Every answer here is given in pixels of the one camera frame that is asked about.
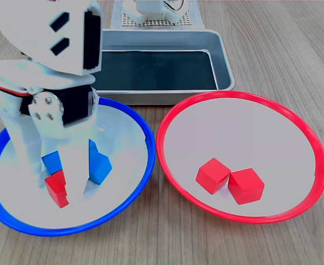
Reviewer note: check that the black tray mat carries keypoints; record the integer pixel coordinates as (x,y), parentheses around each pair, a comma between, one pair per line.
(156,71)

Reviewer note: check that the steel tray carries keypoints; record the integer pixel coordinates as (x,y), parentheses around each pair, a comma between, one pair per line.
(225,55)

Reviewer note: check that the red wooden cube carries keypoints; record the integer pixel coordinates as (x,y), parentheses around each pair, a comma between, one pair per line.
(212,176)
(246,186)
(56,190)

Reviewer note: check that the pale perforated base plate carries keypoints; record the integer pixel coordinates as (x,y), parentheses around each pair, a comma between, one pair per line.
(181,24)

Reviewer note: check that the blue rimmed white plate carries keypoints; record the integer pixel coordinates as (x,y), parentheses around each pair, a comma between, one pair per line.
(95,209)

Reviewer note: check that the red rimmed white plate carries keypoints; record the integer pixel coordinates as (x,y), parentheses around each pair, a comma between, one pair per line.
(233,132)

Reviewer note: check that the clear tape strip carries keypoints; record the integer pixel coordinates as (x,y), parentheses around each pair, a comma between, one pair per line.
(116,19)
(199,16)

